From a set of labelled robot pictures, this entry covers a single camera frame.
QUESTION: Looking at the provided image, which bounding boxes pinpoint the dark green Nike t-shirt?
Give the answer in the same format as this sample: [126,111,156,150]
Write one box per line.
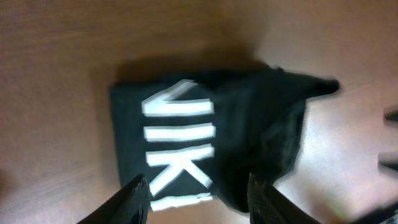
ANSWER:
[109,68,340,212]

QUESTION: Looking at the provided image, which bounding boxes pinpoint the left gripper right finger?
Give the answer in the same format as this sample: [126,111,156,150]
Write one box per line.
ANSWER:
[248,174,320,224]

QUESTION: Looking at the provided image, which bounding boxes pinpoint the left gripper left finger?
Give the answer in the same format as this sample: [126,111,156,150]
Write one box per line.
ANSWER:
[78,174,150,224]

